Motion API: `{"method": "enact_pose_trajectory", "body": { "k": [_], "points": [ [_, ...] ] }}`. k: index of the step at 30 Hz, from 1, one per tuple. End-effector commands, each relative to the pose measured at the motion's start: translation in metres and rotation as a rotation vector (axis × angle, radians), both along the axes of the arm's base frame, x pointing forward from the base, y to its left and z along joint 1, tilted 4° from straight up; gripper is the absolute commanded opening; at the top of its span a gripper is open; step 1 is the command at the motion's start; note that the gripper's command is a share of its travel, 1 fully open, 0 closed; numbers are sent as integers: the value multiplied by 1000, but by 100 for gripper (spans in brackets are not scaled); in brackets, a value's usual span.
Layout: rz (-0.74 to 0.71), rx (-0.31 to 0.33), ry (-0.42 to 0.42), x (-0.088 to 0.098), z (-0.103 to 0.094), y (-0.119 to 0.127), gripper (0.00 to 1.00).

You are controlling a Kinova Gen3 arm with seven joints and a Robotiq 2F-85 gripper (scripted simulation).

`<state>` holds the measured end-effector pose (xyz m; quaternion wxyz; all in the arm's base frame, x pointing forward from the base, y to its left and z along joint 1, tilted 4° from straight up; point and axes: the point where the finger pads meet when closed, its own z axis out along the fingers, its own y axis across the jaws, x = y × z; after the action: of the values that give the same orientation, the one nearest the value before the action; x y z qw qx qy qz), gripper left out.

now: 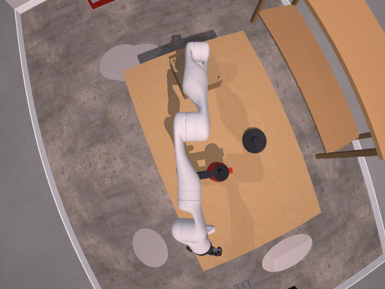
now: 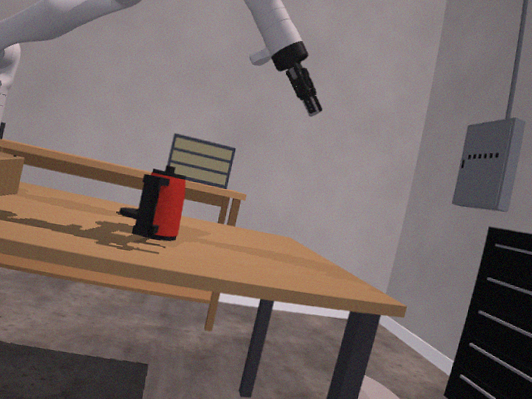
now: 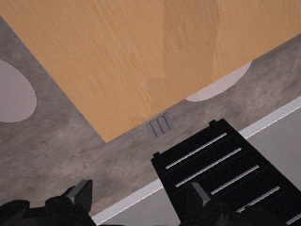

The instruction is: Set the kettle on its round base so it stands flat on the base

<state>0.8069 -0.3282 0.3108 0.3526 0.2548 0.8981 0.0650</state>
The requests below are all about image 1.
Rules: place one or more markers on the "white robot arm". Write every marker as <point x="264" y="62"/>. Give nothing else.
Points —
<point x="192" y="126"/>

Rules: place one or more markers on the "dark grey round disc with center stud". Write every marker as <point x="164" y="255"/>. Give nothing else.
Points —
<point x="254" y="140"/>

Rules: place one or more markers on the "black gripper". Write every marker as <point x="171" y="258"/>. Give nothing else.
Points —
<point x="211" y="250"/>

